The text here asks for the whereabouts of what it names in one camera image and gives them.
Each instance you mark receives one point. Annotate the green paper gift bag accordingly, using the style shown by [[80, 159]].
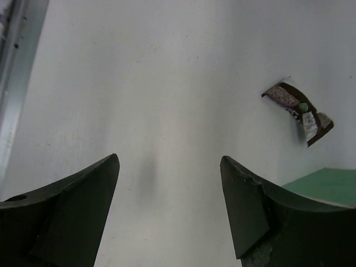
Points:
[[335, 186]]

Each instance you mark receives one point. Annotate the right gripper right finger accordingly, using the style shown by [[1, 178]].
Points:
[[272, 226]]

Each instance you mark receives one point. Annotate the brown candy bar wrapper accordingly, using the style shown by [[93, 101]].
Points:
[[315, 124]]

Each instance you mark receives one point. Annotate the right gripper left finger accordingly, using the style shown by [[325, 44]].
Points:
[[60, 224]]

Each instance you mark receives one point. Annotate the aluminium table frame rail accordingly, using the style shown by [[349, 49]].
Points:
[[21, 27]]

